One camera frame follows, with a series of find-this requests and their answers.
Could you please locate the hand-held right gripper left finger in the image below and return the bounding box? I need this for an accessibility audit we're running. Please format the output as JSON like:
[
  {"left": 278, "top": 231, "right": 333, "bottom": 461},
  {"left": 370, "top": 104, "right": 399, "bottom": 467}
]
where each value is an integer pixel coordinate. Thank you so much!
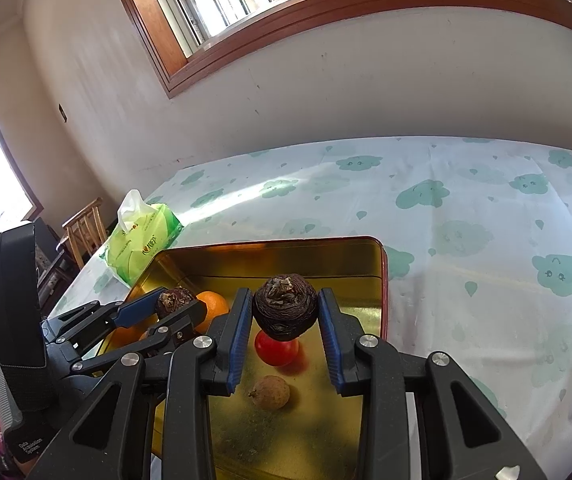
[{"left": 28, "top": 287, "right": 256, "bottom": 480}]

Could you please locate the brown longan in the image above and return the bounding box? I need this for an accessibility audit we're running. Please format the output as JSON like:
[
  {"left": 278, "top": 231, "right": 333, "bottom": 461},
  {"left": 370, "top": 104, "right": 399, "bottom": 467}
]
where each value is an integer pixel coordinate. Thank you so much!
[{"left": 248, "top": 376, "right": 291, "bottom": 409}]

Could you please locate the wooden-framed barred window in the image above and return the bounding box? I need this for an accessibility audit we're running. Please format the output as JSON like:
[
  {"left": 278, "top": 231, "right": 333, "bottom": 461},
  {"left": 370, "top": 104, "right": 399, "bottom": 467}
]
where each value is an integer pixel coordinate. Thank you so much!
[{"left": 105, "top": 0, "right": 572, "bottom": 100}]

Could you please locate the wooden chair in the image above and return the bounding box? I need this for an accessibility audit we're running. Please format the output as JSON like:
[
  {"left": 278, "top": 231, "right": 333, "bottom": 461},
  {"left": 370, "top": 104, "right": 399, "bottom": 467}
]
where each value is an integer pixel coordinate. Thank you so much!
[{"left": 62, "top": 197, "right": 109, "bottom": 268}]

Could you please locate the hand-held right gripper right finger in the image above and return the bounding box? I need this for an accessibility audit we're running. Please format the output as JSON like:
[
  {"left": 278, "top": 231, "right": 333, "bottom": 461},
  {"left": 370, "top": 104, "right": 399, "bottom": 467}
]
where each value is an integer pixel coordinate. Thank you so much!
[{"left": 317, "top": 287, "right": 549, "bottom": 480}]

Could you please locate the cloud-printed white tablecloth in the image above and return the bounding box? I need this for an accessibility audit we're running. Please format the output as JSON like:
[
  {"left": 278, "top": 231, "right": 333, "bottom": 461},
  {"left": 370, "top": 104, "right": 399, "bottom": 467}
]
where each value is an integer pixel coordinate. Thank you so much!
[{"left": 41, "top": 136, "right": 572, "bottom": 480}]

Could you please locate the gold metal tin tray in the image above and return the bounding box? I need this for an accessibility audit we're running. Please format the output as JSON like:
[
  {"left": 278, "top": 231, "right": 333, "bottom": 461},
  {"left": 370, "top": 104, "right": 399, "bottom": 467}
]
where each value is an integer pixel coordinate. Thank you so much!
[{"left": 98, "top": 236, "right": 387, "bottom": 480}]

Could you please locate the dark water chestnut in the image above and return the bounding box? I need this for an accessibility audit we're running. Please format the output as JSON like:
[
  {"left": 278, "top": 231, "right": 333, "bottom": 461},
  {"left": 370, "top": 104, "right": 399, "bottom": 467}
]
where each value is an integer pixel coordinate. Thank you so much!
[
  {"left": 252, "top": 273, "right": 319, "bottom": 342},
  {"left": 156, "top": 287, "right": 198, "bottom": 320}
]

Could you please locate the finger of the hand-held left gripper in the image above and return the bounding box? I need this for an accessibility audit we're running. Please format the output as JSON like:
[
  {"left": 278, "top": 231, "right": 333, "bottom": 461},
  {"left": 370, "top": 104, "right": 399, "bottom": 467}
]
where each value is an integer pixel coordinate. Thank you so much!
[
  {"left": 68, "top": 304, "right": 208, "bottom": 376},
  {"left": 41, "top": 287, "right": 167, "bottom": 346}
]

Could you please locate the dark cabinet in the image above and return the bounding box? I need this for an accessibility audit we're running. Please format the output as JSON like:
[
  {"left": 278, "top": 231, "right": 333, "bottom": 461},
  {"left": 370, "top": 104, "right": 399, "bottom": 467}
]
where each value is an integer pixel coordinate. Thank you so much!
[{"left": 31, "top": 217, "right": 79, "bottom": 306}]

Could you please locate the small orange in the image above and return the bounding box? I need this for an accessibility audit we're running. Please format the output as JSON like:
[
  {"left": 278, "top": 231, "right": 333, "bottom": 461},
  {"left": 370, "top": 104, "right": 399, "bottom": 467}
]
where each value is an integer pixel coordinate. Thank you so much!
[{"left": 195, "top": 290, "right": 230, "bottom": 333}]

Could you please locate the red tomato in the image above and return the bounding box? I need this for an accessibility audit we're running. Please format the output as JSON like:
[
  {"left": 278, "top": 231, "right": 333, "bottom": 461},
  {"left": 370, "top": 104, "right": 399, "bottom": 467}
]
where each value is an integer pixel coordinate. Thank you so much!
[{"left": 254, "top": 332, "right": 299, "bottom": 367}]

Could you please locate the large orange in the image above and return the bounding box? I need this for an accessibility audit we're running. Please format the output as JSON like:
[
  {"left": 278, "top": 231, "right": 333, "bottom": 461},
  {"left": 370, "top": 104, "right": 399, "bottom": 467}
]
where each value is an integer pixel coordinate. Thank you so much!
[{"left": 108, "top": 327, "right": 149, "bottom": 348}]

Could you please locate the green tissue pack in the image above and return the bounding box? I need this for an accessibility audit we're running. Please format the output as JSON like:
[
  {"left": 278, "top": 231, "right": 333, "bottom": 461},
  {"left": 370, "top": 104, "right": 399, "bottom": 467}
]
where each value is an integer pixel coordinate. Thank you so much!
[{"left": 102, "top": 190, "right": 184, "bottom": 286}]

